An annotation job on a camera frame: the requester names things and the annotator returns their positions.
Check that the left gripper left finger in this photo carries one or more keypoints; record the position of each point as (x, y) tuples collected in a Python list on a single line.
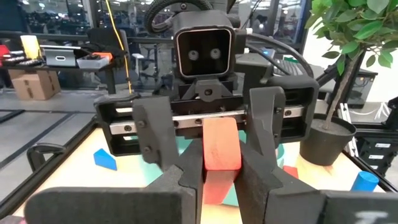
[(124, 205)]

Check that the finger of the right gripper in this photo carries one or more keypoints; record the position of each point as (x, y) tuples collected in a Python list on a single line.
[(155, 130), (265, 118)]

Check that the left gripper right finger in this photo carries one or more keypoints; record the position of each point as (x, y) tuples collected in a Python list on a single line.
[(295, 205)]

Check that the red block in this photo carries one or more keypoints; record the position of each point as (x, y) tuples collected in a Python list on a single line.
[(290, 171), (221, 143)]

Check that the teal plastic bin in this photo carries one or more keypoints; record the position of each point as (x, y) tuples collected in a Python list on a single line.
[(230, 199)]

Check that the blue wedge block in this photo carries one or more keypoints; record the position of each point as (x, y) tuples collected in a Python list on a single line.
[(105, 159)]

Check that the black keyboard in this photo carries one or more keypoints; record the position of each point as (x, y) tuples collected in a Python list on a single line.
[(287, 67)]

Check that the blue cylinder block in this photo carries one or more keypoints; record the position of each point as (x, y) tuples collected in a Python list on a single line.
[(364, 182)]

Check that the orange tool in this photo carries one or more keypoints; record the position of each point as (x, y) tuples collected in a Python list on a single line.
[(104, 55)]

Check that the white tray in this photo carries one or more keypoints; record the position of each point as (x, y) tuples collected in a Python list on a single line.
[(93, 63)]

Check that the black computer case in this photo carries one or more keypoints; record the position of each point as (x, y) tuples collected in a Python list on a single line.
[(362, 88)]

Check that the black office chair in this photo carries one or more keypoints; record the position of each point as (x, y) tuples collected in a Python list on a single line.
[(105, 39)]

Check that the silver metal device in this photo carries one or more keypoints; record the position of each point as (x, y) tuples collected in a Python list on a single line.
[(60, 57)]

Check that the artificial potted plant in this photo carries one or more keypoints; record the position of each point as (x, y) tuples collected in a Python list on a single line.
[(357, 31)]

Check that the cardboard box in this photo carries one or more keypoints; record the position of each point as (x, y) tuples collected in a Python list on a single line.
[(34, 85)]

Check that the yellow rectangular object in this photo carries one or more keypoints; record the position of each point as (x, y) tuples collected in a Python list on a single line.
[(30, 46)]

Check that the red case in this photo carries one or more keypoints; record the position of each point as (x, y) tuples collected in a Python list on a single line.
[(3, 51)]

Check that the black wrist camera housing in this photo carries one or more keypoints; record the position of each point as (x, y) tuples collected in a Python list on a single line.
[(203, 53)]

